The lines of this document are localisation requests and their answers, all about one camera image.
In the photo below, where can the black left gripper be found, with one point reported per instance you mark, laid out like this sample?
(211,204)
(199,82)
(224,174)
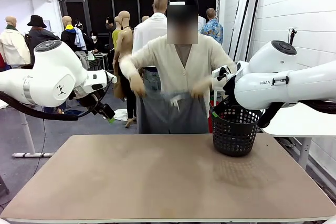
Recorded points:
(89,100)

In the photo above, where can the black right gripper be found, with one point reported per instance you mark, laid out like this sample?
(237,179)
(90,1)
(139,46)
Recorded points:
(229,90)

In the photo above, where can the grey training pants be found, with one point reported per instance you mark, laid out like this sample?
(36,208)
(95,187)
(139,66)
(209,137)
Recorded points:
(157,116)

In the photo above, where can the person's left forearm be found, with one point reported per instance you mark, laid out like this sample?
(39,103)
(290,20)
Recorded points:
(228,64)

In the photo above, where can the person's right forearm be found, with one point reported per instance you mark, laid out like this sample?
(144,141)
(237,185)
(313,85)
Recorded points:
(127,66)

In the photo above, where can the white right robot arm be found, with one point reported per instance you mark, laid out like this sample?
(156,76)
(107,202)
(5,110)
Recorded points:
(262,87)

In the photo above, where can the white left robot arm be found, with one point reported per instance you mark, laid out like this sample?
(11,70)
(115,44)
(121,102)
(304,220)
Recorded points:
(52,77)

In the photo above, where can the person's left hand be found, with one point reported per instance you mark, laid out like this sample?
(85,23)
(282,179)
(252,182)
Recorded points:
(200,89)

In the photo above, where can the person's right hand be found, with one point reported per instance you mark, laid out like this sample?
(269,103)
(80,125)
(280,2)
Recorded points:
(138,85)

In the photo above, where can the white cloth on floor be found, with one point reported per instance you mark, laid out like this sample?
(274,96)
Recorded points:
(121,115)

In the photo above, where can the black perforated plastic basket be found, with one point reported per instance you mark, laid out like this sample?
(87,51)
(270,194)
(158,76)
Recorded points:
(233,140)

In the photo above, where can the small white background table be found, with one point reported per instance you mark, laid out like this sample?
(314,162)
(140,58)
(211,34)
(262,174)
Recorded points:
(101,54)

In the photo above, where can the person in cream cardigan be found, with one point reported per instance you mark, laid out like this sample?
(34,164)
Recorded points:
(170,58)

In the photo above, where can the person with white face mask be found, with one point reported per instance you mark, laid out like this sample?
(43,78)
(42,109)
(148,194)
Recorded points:
(95,43)

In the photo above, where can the bare beige mannequin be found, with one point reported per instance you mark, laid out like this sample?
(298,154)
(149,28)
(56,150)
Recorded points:
(126,43)

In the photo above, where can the mannequin in yellow top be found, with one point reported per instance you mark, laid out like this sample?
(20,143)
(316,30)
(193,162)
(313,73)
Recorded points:
(116,37)

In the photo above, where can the man in blue floral shirt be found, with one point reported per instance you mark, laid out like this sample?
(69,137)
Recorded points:
(214,30)

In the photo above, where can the wide white side table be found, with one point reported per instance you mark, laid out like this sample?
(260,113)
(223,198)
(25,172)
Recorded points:
(302,124)

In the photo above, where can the white table with T-foot leg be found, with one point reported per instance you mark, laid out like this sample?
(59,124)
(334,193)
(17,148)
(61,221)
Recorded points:
(27,134)

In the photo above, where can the mannequin with yellow scarf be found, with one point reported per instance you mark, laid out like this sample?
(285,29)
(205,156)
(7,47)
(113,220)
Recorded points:
(68,37)

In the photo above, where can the person in black clothes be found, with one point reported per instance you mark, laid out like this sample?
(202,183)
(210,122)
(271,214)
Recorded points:
(110,26)

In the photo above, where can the black framed white reflector panel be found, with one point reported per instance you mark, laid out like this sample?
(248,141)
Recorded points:
(254,11)
(240,19)

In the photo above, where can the mannequin in white shirt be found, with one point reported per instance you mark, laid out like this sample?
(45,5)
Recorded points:
(149,30)

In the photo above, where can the small beige mannequin head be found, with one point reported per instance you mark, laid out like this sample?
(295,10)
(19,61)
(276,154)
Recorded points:
(145,19)

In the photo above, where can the person in black bucket hat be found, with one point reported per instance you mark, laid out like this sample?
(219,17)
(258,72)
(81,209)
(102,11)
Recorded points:
(39,35)

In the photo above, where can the mannequin in cream jacket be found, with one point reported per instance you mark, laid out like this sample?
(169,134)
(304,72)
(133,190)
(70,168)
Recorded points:
(13,45)

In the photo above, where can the dark grey metal stand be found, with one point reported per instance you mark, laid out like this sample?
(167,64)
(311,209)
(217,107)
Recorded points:
(3,187)

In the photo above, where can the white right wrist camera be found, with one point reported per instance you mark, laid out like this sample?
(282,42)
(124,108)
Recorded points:
(218,73)

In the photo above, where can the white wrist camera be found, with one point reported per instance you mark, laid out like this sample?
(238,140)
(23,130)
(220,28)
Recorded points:
(218,73)
(111,77)

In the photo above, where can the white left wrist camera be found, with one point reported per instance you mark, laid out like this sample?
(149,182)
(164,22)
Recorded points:
(111,77)

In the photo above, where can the white head-mounted camera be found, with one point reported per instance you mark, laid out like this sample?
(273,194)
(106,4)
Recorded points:
(177,3)

